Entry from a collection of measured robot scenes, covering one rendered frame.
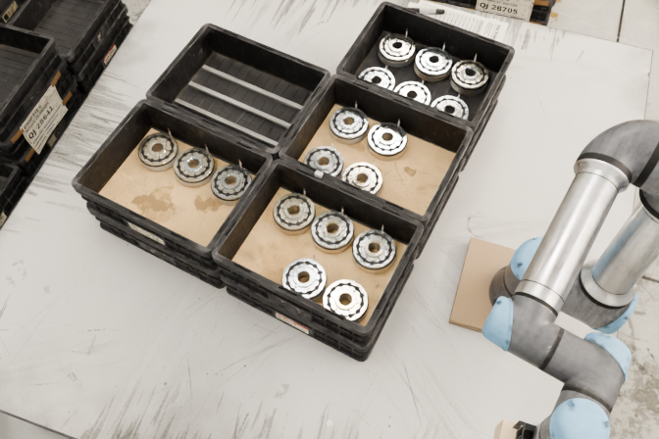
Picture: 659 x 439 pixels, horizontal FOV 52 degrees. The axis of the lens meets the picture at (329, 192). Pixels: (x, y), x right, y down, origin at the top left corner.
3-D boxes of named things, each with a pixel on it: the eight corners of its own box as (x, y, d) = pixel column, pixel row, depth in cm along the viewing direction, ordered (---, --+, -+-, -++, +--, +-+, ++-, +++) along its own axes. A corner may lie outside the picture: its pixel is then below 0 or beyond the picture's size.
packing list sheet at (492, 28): (509, 20, 216) (510, 19, 216) (495, 72, 205) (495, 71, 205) (411, -3, 222) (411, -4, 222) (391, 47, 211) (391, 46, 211)
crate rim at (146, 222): (276, 161, 165) (276, 156, 163) (209, 260, 152) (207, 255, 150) (144, 102, 175) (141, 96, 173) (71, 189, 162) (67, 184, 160)
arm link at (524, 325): (610, 85, 117) (482, 327, 102) (673, 113, 114) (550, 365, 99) (591, 119, 127) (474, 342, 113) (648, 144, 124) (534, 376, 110)
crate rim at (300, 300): (425, 228, 155) (426, 223, 153) (368, 339, 142) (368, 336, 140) (276, 161, 165) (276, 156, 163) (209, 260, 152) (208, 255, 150)
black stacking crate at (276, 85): (332, 100, 187) (331, 73, 177) (278, 180, 174) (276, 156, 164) (213, 51, 197) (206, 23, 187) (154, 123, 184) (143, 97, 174)
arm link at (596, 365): (574, 312, 104) (545, 371, 100) (643, 349, 101) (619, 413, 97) (559, 328, 111) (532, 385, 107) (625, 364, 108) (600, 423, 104)
